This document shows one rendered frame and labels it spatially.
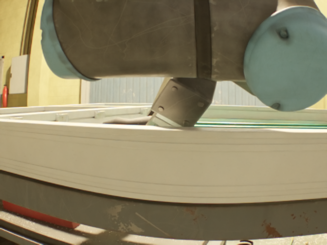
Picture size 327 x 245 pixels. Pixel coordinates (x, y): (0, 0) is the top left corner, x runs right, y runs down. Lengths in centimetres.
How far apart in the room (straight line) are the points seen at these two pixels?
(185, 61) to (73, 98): 774
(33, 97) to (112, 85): 182
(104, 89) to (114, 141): 720
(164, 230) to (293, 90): 24
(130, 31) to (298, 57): 11
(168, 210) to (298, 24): 27
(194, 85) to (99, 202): 17
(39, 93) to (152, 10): 782
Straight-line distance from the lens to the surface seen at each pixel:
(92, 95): 770
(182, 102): 44
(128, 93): 742
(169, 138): 39
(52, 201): 50
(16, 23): 946
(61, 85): 819
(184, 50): 26
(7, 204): 124
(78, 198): 48
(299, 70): 27
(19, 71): 875
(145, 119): 56
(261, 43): 24
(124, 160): 41
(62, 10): 27
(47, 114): 81
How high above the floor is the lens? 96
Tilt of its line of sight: 3 degrees down
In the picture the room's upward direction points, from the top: 1 degrees clockwise
